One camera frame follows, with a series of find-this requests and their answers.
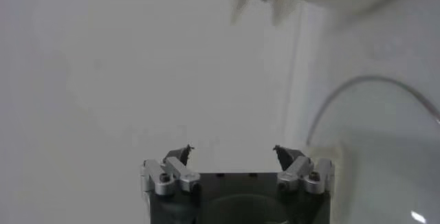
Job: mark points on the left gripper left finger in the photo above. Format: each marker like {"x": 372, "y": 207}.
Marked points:
{"x": 172, "y": 174}

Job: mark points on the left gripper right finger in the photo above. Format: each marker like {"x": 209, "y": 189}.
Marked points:
{"x": 302, "y": 174}

